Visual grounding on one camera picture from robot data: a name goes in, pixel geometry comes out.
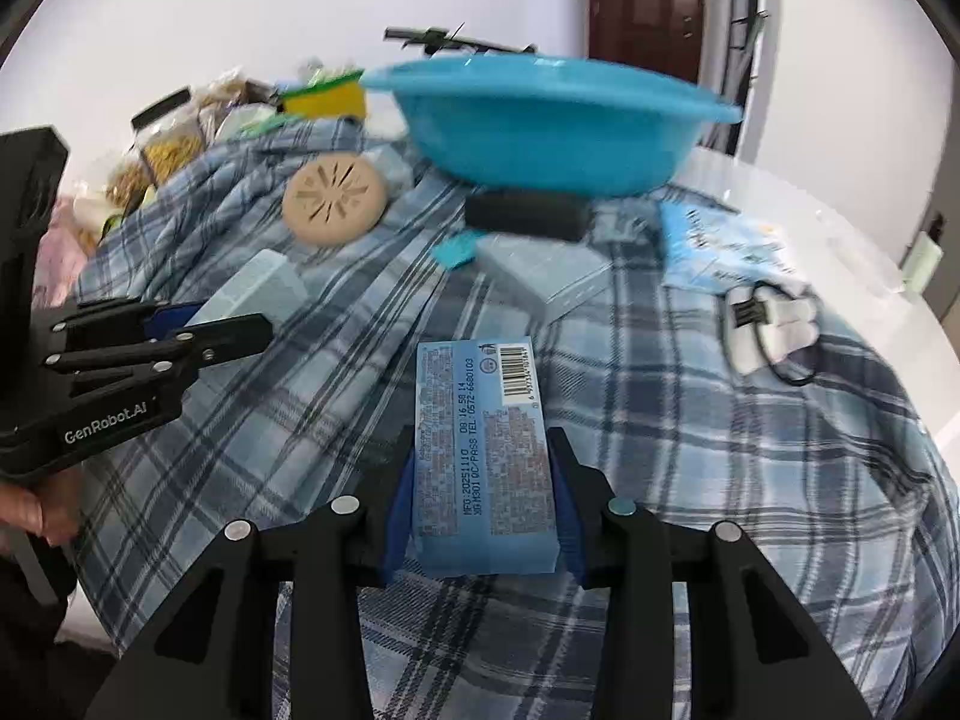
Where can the light blue tissue packet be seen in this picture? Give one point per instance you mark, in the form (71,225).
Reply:
(484,465)

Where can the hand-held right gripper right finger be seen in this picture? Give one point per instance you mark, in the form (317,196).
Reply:
(571,547)

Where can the pale box with blue print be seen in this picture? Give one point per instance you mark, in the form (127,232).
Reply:
(391,169)

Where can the dark brown entrance door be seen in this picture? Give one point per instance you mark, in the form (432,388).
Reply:
(645,7)

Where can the blue plaid shirt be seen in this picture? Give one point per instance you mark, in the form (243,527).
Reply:
(675,502)

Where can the grey blue carton box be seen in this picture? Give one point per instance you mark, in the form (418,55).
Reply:
(547,277)

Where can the green pump bottle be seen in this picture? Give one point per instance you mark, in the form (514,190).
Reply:
(921,259)

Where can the pink bag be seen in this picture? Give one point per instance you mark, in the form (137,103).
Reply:
(60,255)

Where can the clear jar with black lid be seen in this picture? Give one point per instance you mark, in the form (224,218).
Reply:
(169,142)

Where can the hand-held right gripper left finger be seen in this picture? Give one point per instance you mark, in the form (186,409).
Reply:
(395,540)

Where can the small pale blue box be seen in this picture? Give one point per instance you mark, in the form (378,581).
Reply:
(255,285)

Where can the clear bag of nuts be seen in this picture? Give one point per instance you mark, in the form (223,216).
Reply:
(112,195)

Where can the blue plastic basin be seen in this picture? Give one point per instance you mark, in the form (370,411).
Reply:
(547,135)

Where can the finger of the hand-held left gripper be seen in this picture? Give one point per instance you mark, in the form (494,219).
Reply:
(225,337)
(169,319)

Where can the clear bag of snacks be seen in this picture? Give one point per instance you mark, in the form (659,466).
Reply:
(225,101)

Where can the green white packet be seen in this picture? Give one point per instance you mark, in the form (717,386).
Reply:
(259,121)

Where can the blue white printed box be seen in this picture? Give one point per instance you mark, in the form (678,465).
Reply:
(720,244)

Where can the person's left hand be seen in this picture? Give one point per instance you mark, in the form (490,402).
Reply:
(45,510)

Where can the small teal packet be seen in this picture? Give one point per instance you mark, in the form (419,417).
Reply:
(457,251)

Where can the black display frame box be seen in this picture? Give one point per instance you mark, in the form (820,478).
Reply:
(525,216)

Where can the yellow plastic container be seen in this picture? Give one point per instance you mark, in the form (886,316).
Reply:
(330,99)

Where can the beige round slotted disc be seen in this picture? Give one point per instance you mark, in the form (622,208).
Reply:
(334,199)

